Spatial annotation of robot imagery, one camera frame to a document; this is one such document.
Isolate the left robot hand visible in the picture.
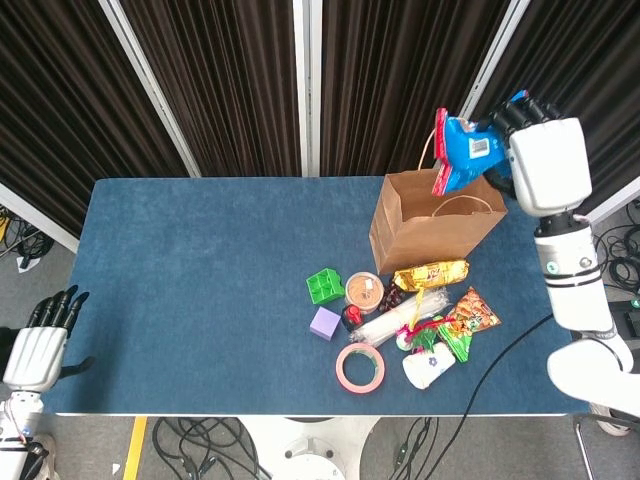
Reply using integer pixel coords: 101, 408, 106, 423
2, 284, 96, 391

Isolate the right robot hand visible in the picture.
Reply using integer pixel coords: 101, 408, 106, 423
479, 97, 594, 217

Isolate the blue snack package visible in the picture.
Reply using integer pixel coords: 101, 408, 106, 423
431, 89, 531, 197

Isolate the gold foil snack packet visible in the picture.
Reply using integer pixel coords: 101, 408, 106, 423
392, 257, 471, 293

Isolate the green snack packet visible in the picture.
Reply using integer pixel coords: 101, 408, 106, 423
437, 285, 502, 365

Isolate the colourful feather shuttlecock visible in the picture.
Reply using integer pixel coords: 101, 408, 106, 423
394, 287, 451, 354

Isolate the clear plastic bag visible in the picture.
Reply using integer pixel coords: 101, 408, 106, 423
348, 287, 454, 349

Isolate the white paper cup flower print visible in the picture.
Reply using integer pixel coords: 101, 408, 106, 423
401, 344, 457, 391

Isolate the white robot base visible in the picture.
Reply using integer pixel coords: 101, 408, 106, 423
239, 415, 381, 480

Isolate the dark brown pleated curtain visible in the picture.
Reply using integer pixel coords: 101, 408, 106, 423
320, 0, 511, 177
0, 0, 190, 240
121, 0, 303, 177
474, 0, 640, 241

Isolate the yellow floor tape strip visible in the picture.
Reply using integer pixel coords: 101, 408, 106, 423
122, 417, 149, 480

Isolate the brown paper bag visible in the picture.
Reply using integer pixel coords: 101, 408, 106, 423
368, 130, 509, 276

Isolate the blue velvet table cover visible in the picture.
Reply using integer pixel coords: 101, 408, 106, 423
35, 177, 591, 417

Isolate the black foot pedal unit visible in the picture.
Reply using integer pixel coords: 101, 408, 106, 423
612, 307, 640, 346

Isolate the dark purple grape bunch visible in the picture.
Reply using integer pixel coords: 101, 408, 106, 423
378, 282, 406, 314

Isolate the clear tub of rubber bands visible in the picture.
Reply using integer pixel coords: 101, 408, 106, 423
344, 271, 385, 316

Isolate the black bottle with red cap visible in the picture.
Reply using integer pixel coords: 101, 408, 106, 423
340, 304, 365, 334

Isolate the green plastic grid block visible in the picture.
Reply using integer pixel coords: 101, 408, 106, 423
305, 268, 346, 305

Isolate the purple foam cube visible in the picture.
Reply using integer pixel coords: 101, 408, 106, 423
309, 306, 343, 343

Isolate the red tape roll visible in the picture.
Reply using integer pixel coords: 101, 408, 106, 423
335, 342, 387, 396

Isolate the white partition frame post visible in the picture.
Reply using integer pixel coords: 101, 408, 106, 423
0, 180, 80, 254
458, 0, 532, 120
292, 0, 324, 177
98, 0, 202, 179
587, 177, 640, 224

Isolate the black floor cable bundle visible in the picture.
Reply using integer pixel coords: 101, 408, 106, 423
594, 219, 640, 296
149, 417, 274, 480
359, 417, 451, 480
0, 204, 56, 266

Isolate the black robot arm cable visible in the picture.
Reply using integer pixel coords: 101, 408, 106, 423
434, 313, 555, 480

